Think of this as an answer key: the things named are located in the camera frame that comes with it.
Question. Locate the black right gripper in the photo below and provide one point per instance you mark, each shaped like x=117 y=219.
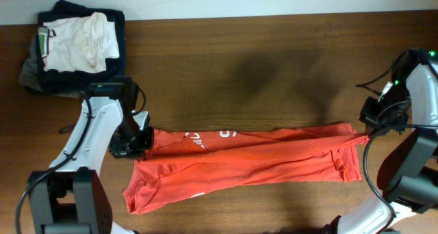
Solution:
x=369 y=115

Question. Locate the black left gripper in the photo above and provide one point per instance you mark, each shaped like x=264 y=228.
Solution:
x=137 y=148

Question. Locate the red orange printed t-shirt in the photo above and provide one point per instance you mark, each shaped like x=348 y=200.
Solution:
x=183 y=165

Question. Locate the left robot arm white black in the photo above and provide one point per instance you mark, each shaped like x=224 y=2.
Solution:
x=69 y=197

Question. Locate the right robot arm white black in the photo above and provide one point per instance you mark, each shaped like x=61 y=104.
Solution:
x=405 y=185

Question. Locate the navy folded garment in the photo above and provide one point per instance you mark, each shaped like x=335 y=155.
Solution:
x=53 y=80

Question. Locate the white folded t-shirt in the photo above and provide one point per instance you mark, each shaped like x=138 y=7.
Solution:
x=78 y=44

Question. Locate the grey folded garment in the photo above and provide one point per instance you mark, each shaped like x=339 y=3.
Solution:
x=28 y=76

